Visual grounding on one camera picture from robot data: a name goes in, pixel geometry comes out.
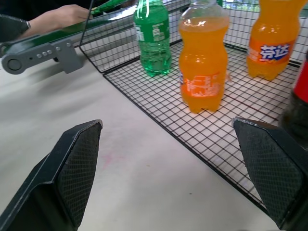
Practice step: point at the person's bare hand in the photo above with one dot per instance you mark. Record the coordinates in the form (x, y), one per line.
(66, 15)

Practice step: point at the orange soda bottle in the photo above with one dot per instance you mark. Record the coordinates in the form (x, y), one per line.
(203, 57)
(273, 41)

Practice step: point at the green soda bottle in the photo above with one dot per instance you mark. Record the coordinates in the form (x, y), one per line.
(154, 36)

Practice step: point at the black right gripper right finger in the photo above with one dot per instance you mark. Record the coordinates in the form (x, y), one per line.
(269, 166)

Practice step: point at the red label cola bottle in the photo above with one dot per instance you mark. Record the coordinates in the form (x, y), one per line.
(297, 103)

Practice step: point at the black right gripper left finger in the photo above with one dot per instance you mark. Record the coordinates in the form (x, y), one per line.
(74, 168)

